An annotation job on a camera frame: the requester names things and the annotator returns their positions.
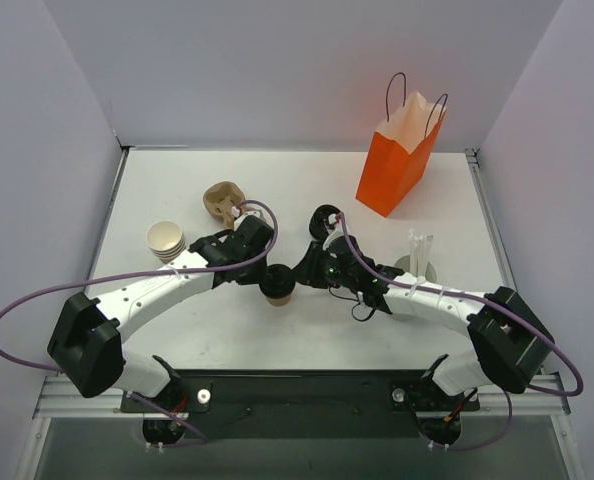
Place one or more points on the stack of black lids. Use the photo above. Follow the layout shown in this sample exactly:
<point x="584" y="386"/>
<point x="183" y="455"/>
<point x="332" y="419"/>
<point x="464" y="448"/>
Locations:
<point x="316" y="226"/>

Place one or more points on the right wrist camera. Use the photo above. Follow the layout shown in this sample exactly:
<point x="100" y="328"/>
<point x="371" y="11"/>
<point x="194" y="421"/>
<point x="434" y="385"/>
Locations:
<point x="334" y="230"/>

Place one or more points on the brown pulp cup carrier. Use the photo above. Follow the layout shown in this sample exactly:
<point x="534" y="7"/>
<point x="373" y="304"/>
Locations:
<point x="219" y="200"/>

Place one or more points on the orange paper bag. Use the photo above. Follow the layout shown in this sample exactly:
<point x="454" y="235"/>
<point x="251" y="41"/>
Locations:
<point x="400" y="148"/>

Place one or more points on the single brown paper cup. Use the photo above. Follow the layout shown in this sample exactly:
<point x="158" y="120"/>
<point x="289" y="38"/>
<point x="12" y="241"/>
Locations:
<point x="278" y="301"/>

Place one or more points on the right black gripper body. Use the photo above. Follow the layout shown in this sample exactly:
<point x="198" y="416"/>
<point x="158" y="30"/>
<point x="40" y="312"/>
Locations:
<point x="307" y="270"/>

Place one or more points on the stack of paper cups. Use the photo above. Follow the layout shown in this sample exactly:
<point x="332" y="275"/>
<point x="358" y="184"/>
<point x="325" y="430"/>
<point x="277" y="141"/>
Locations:
<point x="166" y="240"/>

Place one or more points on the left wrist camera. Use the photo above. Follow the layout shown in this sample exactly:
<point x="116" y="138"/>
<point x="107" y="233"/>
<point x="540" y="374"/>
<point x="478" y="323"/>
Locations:
<point x="240" y="213"/>

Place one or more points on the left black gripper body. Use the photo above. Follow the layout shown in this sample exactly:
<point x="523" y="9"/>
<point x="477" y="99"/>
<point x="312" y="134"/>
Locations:
<point x="256" y="272"/>

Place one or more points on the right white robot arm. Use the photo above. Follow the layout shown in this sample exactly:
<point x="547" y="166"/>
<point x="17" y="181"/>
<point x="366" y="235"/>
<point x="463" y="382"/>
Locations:
<point x="507" y="348"/>

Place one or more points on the black cup lid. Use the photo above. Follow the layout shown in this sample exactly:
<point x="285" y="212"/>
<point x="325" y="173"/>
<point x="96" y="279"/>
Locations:
<point x="278" y="282"/>

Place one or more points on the white straw holder cup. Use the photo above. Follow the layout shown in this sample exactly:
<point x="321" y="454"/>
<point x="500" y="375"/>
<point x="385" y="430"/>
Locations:
<point x="429" y="272"/>

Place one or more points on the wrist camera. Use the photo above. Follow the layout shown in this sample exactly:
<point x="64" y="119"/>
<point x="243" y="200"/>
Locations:
<point x="334" y="230"/>
<point x="240" y="213"/>

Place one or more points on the white wrapped straws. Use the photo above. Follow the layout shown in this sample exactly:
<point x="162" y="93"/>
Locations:
<point x="420" y="246"/>

